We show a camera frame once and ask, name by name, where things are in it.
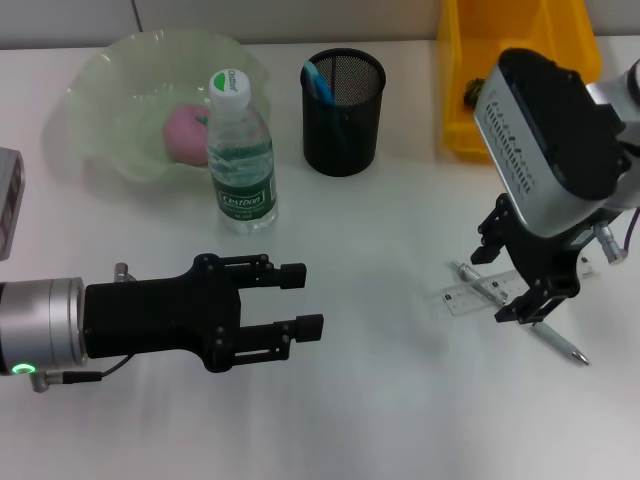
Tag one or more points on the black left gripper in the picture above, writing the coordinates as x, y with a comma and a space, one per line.
160, 315

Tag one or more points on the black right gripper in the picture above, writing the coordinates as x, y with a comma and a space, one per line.
550, 260

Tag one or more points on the transparent plastic ruler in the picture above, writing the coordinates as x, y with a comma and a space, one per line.
465, 300

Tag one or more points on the white grey pen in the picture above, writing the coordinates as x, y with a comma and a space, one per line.
560, 342

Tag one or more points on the clear green-label water bottle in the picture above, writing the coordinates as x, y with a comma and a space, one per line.
242, 200

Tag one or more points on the green plastic wrapper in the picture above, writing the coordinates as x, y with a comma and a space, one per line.
472, 92

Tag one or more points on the pink peach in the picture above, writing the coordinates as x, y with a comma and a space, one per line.
182, 132

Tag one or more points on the blue scissors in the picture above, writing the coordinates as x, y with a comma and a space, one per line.
322, 90

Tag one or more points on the black mesh pen cup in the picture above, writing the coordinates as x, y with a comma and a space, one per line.
350, 145

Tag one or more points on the pale green glass fruit plate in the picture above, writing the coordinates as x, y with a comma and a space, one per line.
125, 65

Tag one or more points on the left gripper silver connector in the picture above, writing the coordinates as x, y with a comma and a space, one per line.
121, 272

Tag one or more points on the yellow plastic bin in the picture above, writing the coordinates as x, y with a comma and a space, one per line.
460, 50

